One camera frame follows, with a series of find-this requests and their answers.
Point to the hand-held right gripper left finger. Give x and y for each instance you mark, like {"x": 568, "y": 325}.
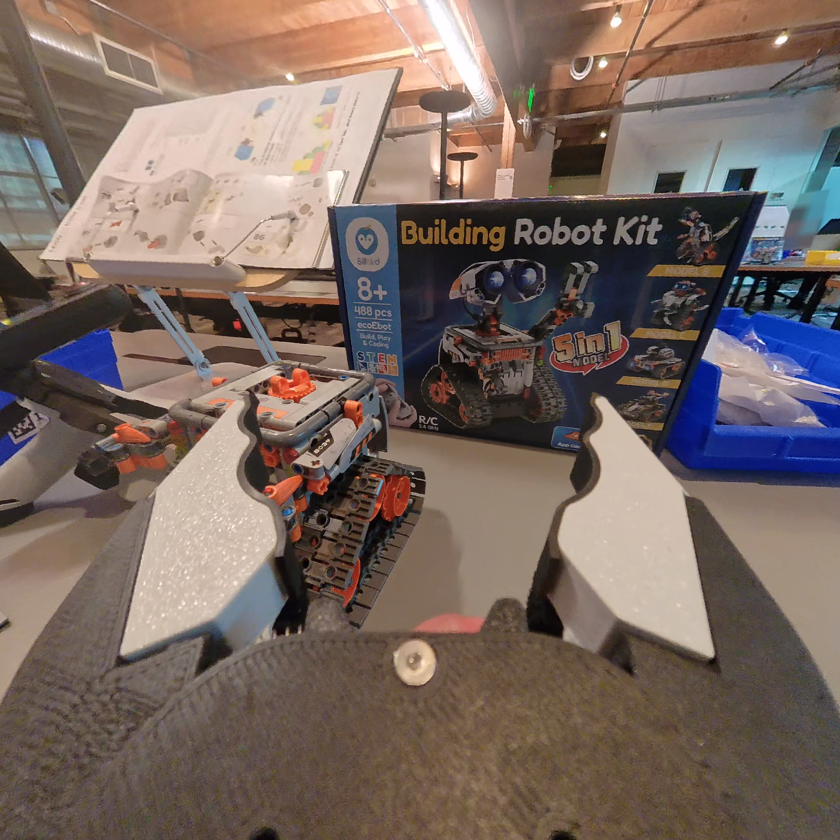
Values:
{"x": 210, "y": 525}

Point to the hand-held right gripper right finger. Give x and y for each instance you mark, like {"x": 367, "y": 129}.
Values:
{"x": 630, "y": 538}

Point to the grey orange tracked toy robot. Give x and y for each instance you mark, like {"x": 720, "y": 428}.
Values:
{"x": 334, "y": 426}

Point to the blue plastic bin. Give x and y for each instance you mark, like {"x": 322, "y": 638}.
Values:
{"x": 85, "y": 358}
{"x": 774, "y": 446}

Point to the clear plastic bags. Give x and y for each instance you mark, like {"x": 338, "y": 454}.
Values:
{"x": 761, "y": 387}

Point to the open instruction manual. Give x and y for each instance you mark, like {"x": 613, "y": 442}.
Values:
{"x": 216, "y": 157}

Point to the robot kit box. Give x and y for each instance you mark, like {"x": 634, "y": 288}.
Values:
{"x": 525, "y": 315}

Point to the white vent grille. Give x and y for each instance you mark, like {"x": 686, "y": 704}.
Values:
{"x": 128, "y": 62}

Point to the wooden work table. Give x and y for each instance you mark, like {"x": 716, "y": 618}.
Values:
{"x": 787, "y": 272}

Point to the black round tall table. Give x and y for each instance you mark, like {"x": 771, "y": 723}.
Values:
{"x": 463, "y": 157}
{"x": 445, "y": 102}

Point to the silver ventilation duct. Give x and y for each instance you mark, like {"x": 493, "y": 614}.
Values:
{"x": 469, "y": 59}

